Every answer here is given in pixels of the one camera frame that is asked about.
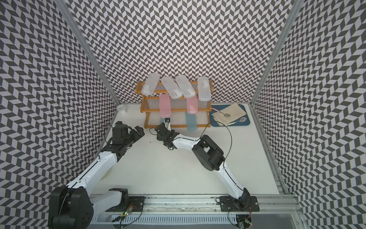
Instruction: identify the pink pencil case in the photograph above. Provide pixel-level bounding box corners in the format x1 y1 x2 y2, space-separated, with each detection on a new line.
159 94 172 118
186 96 198 115

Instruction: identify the clear pencil case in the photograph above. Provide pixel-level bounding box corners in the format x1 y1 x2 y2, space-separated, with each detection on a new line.
197 76 212 102
175 75 196 99
141 73 161 96
161 76 183 99

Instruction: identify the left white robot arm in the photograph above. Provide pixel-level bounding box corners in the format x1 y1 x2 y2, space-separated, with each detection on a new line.
48 121 144 229

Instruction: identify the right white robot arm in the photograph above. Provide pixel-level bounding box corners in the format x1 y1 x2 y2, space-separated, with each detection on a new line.
155 123 252 211

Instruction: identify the orange wooden three-tier shelf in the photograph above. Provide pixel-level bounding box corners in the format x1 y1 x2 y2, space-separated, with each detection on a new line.
140 83 212 128

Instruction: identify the small clear plastic cup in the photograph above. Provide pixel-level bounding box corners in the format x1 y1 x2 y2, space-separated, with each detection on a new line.
117 104 127 115

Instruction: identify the teal rectangular tray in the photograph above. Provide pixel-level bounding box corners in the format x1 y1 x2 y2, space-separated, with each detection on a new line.
209 104 250 127

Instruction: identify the beige folded cloth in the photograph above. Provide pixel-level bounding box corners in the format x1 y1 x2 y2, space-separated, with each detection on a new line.
211 103 247 127

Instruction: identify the metal spoon pink handle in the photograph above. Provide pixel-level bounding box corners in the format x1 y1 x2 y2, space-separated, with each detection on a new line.
212 108 231 117

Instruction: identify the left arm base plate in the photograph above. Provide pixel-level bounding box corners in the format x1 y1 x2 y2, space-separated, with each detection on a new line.
112 196 145 212

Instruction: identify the metal spoon white handle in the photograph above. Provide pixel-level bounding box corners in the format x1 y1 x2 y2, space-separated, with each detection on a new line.
226 116 247 126

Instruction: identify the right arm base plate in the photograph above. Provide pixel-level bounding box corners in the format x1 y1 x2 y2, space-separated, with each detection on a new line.
219 196 260 212

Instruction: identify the aluminium front rail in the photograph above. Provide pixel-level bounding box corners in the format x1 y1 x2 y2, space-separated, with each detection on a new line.
61 194 304 215

